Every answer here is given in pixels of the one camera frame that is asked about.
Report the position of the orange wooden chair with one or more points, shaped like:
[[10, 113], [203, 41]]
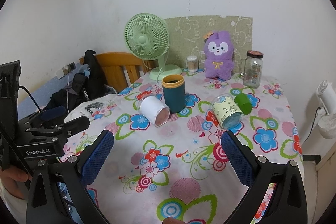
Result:
[[122, 69]]

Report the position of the patterned green wall board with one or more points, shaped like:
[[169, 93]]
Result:
[[187, 37]]

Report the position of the white printed tote bag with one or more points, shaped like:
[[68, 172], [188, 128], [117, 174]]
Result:
[[94, 110]]

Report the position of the green desk fan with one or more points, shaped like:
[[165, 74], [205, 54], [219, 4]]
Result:
[[147, 37]]

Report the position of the floral tablecloth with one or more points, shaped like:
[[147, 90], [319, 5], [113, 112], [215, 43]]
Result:
[[179, 169]]

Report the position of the green plastic lid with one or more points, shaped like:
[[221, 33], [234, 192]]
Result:
[[243, 103]]

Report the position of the pale yellow patterned cup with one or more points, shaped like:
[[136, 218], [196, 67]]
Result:
[[226, 111]]

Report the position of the person's left hand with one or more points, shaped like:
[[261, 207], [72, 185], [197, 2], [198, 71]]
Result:
[[10, 178]]

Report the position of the white small fan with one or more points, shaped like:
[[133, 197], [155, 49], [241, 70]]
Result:
[[326, 122]]

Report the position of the glass jar dark lid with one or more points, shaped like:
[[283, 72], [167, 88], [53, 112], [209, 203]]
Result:
[[252, 69]]

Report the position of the cotton swab container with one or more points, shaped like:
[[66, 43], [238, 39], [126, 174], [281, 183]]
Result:
[[192, 63]]

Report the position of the white paper wrapped cup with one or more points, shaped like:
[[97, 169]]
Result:
[[153, 109]]

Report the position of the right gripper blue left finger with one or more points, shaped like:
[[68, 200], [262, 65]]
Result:
[[58, 191]]

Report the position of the purple plush bunny toy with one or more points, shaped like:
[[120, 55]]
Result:
[[219, 52]]

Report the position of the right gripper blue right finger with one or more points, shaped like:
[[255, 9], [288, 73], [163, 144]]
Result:
[[288, 201]]

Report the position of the black bag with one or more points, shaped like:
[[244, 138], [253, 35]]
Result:
[[87, 85]]

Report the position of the dark teal cup yellow rim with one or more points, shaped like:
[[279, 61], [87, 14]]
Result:
[[174, 92]]

